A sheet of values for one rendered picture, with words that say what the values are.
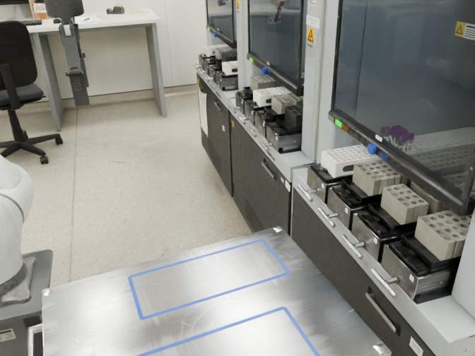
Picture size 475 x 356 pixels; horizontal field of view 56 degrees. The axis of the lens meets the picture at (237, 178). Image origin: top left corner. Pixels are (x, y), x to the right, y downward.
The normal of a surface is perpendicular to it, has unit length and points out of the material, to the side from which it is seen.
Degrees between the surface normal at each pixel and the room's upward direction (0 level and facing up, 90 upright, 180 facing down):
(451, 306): 0
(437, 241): 90
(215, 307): 0
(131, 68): 90
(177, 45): 90
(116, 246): 0
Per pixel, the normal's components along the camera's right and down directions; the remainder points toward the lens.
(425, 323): -0.96, 0.16
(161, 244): -0.03, -0.88
